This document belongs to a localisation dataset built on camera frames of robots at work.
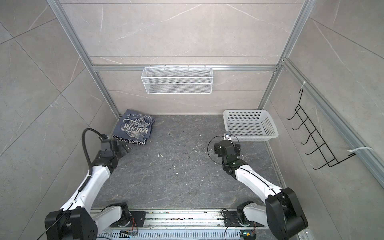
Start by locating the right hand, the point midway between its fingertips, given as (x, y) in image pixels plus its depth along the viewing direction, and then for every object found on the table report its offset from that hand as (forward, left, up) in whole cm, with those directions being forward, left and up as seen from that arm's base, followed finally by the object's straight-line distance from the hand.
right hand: (225, 141), depth 87 cm
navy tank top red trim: (+10, +56, -7) cm, 58 cm away
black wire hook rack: (-23, -36, +19) cm, 46 cm away
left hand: (-2, +63, +3) cm, 63 cm away
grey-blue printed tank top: (+19, +62, -7) cm, 65 cm away
